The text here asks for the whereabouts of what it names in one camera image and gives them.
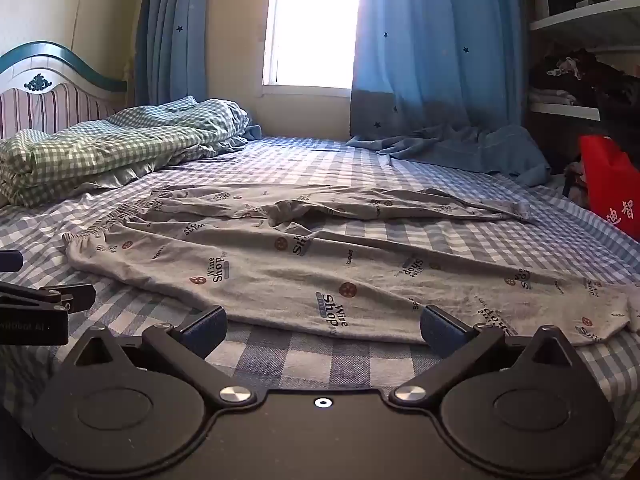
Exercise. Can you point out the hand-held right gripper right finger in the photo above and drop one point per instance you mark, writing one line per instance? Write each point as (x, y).
(441, 329)

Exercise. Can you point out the pile of mixed clothes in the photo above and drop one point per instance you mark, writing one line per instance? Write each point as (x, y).
(575, 180)

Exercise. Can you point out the white shelf unit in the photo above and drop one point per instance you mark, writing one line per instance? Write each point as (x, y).
(580, 19)

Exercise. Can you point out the bright window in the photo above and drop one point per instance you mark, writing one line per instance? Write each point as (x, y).
(310, 25)

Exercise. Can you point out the green checked quilt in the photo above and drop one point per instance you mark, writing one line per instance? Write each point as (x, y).
(100, 145)

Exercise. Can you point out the grey printed t-shirt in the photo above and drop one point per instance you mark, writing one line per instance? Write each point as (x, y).
(300, 280)

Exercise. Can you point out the blue star curtain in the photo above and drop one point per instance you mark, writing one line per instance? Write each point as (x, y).
(425, 35)
(170, 35)

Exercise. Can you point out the striped headboard with teal trim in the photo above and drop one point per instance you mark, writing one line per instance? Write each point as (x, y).
(50, 105)

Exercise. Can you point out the small blue cloth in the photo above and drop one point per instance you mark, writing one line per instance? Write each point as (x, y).
(253, 132)

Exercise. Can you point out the dark clothes heap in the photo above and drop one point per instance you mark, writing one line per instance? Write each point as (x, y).
(575, 77)

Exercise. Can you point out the blue checked bed sheet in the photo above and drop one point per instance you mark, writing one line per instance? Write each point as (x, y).
(325, 160)

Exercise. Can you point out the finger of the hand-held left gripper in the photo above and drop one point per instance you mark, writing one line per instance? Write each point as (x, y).
(75, 295)
(10, 261)

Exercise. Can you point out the folded white clothes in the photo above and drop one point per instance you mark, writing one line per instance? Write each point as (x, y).
(560, 96)

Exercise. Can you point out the red bag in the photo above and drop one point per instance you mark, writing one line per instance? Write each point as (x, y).
(610, 180)

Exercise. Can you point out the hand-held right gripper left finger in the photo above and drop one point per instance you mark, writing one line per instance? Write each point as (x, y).
(206, 329)

